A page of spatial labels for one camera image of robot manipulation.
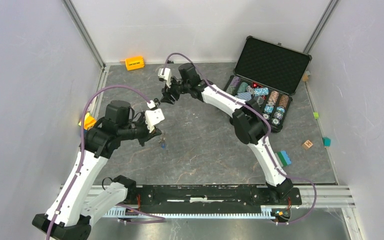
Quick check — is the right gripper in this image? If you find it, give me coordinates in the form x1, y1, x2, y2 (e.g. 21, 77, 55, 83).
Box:
160, 75, 190, 105

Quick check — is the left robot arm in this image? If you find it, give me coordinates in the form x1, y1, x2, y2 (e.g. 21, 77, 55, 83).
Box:
32, 99, 165, 240

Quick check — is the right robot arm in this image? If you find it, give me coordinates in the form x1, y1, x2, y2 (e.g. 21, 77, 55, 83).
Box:
158, 63, 293, 204

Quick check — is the small black key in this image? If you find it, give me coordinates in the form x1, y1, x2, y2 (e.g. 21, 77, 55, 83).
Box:
153, 98, 161, 107

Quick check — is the yellow orange block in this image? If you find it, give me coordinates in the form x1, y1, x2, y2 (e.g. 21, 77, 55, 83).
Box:
83, 112, 97, 130

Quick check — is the orange toy block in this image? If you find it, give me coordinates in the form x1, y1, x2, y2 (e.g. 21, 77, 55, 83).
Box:
124, 56, 145, 71

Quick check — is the black poker chip case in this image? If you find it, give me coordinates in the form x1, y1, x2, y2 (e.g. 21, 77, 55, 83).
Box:
224, 36, 312, 133

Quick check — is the blue green brick stack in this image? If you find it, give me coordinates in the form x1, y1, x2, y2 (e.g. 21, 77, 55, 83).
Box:
275, 150, 292, 167

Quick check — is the tan cube by case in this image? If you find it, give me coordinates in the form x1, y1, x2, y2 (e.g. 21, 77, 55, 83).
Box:
302, 70, 311, 82

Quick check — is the wooden letter cube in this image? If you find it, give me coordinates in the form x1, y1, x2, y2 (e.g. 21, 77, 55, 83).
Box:
301, 139, 314, 150

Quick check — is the teal cube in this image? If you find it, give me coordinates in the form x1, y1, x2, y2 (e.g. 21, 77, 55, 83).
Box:
322, 136, 331, 148

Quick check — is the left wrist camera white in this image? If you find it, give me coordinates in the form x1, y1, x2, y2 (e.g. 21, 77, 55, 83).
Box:
144, 100, 165, 133

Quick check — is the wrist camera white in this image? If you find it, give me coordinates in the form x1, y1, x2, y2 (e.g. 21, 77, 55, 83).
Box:
144, 100, 165, 133
158, 67, 172, 88

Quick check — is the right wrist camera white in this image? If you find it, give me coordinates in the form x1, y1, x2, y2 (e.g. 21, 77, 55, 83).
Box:
158, 67, 172, 88

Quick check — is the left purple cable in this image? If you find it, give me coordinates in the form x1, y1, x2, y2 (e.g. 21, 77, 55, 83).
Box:
45, 84, 155, 240

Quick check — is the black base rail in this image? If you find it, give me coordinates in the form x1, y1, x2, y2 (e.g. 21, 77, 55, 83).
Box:
122, 184, 303, 214

